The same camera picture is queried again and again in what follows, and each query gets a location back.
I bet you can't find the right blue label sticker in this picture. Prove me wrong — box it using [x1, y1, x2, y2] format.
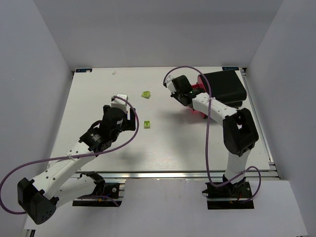
[222, 67, 239, 71]

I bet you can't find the left blue label sticker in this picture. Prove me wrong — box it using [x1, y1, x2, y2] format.
[75, 68, 92, 73]

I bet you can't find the light green square lego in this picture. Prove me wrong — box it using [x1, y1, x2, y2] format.
[144, 120, 151, 129]

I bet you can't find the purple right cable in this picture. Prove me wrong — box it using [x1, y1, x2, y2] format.
[162, 66, 264, 203]

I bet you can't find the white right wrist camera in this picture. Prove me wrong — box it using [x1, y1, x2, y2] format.
[164, 75, 176, 94]

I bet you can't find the black drawer cabinet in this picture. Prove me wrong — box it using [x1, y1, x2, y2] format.
[204, 70, 247, 108]

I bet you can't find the pink drawer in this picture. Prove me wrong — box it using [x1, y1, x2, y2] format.
[197, 75, 209, 94]
[191, 109, 208, 119]
[192, 84, 201, 89]

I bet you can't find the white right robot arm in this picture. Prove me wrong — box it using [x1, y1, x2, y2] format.
[164, 76, 259, 188]

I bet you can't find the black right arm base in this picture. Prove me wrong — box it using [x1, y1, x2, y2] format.
[202, 179, 254, 210]

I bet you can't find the light green sloped lego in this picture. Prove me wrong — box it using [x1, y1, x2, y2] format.
[141, 91, 151, 99]

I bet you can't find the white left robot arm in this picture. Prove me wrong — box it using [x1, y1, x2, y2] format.
[17, 105, 139, 225]

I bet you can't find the pink top drawer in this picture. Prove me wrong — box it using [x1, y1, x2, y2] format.
[197, 75, 209, 94]

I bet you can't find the aluminium front rail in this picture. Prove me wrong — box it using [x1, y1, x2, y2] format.
[71, 170, 279, 180]

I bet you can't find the purple cable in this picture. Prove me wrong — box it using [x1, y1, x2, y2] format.
[162, 66, 264, 203]
[0, 96, 139, 215]

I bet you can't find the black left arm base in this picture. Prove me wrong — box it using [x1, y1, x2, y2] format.
[72, 171, 124, 207]

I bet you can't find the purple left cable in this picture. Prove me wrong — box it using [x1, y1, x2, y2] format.
[0, 96, 139, 215]

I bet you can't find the pink bottom drawer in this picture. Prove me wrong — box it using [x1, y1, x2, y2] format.
[191, 109, 208, 119]

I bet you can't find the blue label sticker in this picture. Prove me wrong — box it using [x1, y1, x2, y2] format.
[75, 68, 92, 73]
[222, 67, 239, 71]

